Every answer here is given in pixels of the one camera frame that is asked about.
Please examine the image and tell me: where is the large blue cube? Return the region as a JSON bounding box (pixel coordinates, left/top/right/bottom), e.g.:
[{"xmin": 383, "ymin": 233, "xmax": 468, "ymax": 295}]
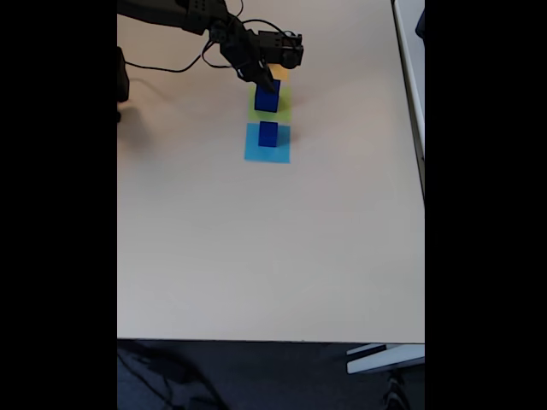
[{"xmin": 254, "ymin": 79, "xmax": 282, "ymax": 114}]

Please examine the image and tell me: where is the medium blue cube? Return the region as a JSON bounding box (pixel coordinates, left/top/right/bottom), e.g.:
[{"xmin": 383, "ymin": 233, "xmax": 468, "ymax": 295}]
[{"xmin": 257, "ymin": 120, "xmax": 279, "ymax": 149}]

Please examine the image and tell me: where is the green paper square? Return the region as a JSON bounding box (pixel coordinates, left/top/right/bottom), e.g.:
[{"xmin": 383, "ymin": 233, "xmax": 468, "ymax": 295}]
[{"xmin": 248, "ymin": 85, "xmax": 294, "ymax": 123}]

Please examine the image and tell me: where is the light blue paper square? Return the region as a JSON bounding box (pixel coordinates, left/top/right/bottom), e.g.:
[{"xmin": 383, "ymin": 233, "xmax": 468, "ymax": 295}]
[{"xmin": 243, "ymin": 122, "xmax": 292, "ymax": 165}]

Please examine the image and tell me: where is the white neighbouring desk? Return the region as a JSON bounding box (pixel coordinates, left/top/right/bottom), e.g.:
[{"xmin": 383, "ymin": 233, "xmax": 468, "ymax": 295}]
[{"xmin": 391, "ymin": 0, "xmax": 426, "ymax": 208}]

